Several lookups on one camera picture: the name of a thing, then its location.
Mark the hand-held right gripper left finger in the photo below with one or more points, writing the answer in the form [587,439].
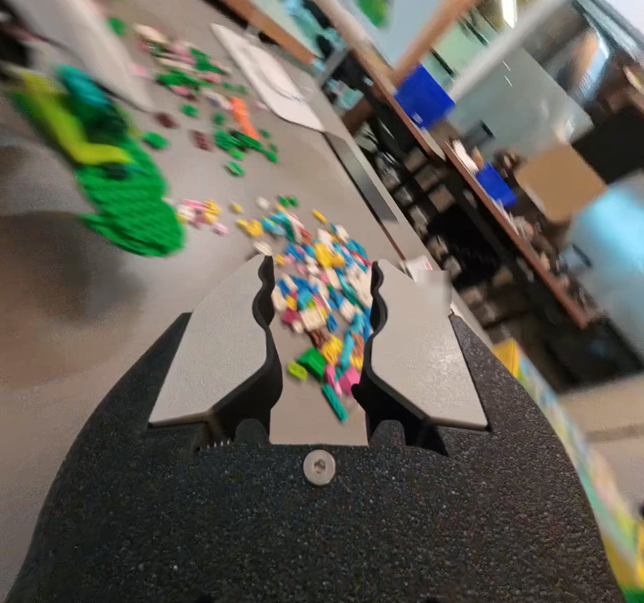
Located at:
[216,351]

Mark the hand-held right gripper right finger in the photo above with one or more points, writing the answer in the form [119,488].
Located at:
[427,361]

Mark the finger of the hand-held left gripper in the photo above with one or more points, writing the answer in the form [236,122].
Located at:
[70,14]

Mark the pile of pastel lego bricks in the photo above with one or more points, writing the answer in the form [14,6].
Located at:
[322,291]

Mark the green lego build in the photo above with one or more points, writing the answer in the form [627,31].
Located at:
[126,195]

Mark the scattered green lego pieces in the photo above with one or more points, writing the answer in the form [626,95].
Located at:
[221,109]

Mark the colourful lego set box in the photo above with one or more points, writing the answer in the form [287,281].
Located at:
[593,462]

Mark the orange lego piece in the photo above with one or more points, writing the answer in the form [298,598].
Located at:
[245,117]

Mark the small pink yellow brick cluster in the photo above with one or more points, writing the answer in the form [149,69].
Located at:
[201,213]

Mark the wooden storage shelf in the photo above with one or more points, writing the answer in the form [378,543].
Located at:
[503,240]

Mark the small blue storage bin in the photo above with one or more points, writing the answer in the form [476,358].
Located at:
[497,186]

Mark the white instruction booklet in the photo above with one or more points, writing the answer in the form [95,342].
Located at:
[271,79]

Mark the brown cardboard box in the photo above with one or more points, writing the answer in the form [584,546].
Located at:
[561,182]

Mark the large blue storage bin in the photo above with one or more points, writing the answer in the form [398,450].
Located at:
[425,95]

